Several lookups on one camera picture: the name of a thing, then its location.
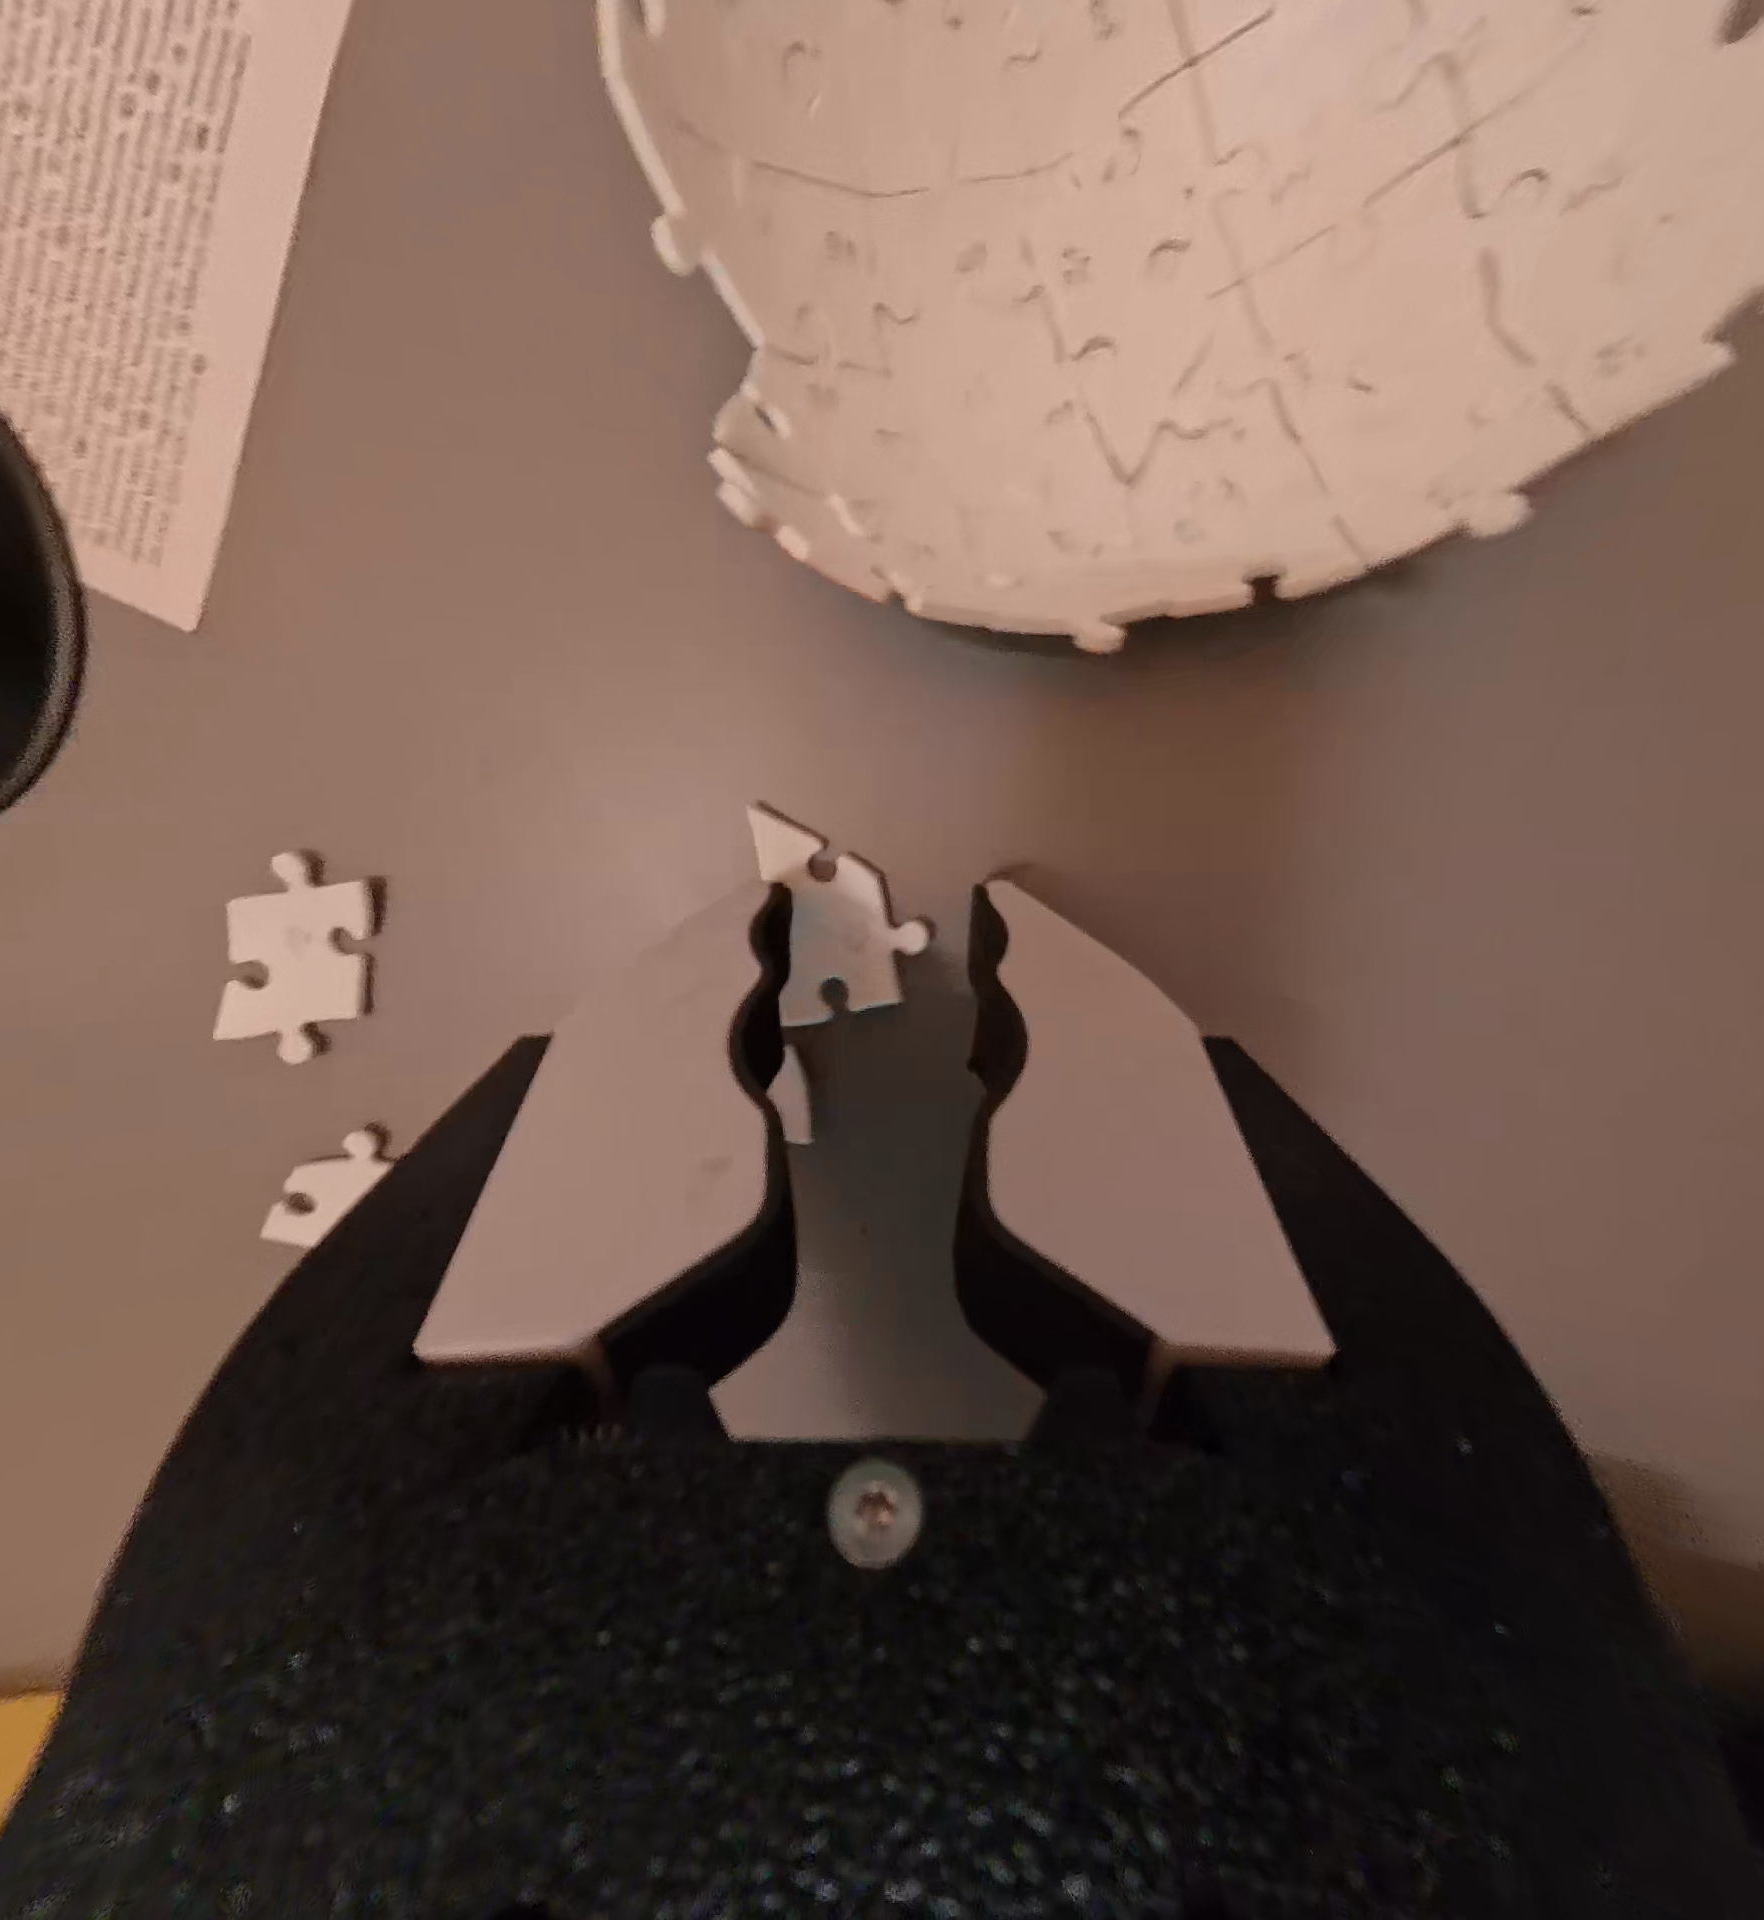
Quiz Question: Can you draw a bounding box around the printed puzzle instruction leaflet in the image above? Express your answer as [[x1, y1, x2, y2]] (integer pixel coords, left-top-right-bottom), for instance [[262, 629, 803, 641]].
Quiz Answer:
[[0, 0, 356, 629]]

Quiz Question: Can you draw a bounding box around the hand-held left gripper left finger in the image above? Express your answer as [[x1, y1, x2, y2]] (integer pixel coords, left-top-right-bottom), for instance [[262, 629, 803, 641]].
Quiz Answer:
[[415, 883, 797, 1402]]

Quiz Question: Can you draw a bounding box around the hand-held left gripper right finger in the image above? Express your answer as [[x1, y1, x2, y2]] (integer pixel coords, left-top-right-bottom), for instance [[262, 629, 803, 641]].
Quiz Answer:
[[952, 877, 1335, 1428]]

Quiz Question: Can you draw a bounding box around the partly built white puzzle ball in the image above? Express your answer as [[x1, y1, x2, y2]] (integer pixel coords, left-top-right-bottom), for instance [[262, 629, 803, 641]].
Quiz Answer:
[[593, 0, 1764, 654]]

